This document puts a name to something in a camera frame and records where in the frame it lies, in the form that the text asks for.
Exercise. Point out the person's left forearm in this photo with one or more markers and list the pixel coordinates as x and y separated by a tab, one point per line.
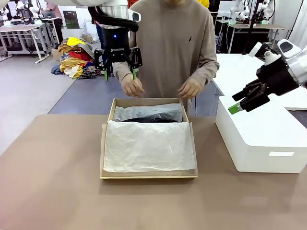
206	72

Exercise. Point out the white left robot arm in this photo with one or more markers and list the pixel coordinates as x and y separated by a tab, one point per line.
110	12

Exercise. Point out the white plastic storage box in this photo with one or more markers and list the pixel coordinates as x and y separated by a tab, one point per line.
259	143

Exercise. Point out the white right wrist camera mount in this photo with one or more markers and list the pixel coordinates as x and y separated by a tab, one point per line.
255	49

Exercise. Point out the black framed panel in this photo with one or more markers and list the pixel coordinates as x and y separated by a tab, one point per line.
71	19

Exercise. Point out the wooden top desk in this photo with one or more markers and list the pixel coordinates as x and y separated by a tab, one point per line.
254	26

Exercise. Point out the person in yellow top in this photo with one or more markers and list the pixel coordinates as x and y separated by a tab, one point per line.
204	3

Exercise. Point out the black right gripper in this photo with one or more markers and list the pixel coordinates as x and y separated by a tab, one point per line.
278	76

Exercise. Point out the colourful pile of clothes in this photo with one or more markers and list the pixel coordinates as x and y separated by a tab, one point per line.
74	60

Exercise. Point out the white desk with metal legs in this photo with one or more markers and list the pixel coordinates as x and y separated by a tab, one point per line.
21	28

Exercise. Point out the person in beige sweater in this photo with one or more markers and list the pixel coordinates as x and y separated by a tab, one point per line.
172	43

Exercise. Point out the person's right forearm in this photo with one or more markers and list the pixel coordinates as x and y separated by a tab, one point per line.
121	70

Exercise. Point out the brown cardboard shoe box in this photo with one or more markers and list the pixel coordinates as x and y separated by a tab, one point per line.
148	176

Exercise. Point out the white tissue paper sheet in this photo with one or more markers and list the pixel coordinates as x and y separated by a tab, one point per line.
148	146

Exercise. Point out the person in mauve shirt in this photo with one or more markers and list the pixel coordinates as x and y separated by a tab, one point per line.
57	24

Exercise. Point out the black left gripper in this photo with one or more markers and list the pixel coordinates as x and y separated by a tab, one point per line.
116	43

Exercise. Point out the person's left hand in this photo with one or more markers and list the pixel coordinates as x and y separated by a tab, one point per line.
192	87

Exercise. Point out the black tripod pole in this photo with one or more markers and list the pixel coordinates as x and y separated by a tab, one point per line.
251	28

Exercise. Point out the person's right hand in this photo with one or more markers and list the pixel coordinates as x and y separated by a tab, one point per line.
132	87

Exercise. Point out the white curtain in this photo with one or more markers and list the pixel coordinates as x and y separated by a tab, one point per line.
299	24

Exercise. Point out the small cardboard box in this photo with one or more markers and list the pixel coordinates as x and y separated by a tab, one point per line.
54	54

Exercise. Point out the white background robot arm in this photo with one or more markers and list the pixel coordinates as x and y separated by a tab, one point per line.
237	12
267	12

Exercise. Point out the grey laptop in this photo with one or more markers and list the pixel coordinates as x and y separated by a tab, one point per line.
49	14

